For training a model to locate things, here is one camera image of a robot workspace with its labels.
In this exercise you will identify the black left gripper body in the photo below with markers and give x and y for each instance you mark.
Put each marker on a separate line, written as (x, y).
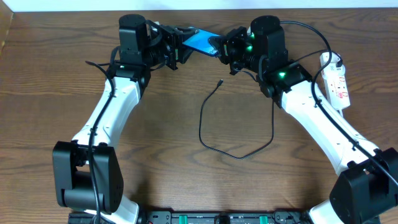
(171, 47)

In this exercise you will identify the white power strip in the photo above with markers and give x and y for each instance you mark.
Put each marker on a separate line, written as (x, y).
(336, 88)

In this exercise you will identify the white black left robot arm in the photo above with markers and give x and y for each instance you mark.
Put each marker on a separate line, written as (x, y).
(86, 169)

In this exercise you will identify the white USB charger adapter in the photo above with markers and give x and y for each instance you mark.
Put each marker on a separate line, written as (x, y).
(333, 70)

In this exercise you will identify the blue Galaxy smartphone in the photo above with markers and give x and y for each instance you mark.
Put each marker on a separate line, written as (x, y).
(200, 42)

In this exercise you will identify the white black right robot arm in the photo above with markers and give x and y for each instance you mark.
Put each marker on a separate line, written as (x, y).
(366, 185)

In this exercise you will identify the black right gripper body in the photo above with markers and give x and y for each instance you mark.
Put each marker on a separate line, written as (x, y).
(231, 49)

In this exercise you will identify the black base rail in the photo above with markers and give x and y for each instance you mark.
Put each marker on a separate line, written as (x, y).
(167, 217)

